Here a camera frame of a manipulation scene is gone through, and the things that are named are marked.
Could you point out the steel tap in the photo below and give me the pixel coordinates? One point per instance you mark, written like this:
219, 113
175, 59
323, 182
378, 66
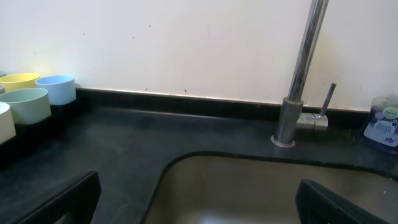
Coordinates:
306, 46

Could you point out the steel sink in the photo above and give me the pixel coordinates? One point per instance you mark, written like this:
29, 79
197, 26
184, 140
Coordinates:
233, 186

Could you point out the blue cup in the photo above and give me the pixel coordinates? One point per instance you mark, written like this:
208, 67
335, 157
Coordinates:
57, 90

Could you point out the pale green cup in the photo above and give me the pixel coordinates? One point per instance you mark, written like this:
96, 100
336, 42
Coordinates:
28, 105

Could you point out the yellow cup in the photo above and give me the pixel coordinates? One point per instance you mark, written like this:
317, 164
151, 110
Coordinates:
18, 81

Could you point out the white cup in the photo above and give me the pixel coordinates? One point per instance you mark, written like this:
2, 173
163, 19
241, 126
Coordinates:
6, 124

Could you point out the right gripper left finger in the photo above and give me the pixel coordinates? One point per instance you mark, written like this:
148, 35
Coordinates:
77, 202

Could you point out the blue soap bottle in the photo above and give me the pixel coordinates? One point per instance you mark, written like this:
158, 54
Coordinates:
381, 127

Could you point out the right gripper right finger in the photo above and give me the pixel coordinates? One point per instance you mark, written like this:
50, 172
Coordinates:
323, 208

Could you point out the black tray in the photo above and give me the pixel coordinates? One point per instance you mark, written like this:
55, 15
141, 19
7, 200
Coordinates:
37, 137

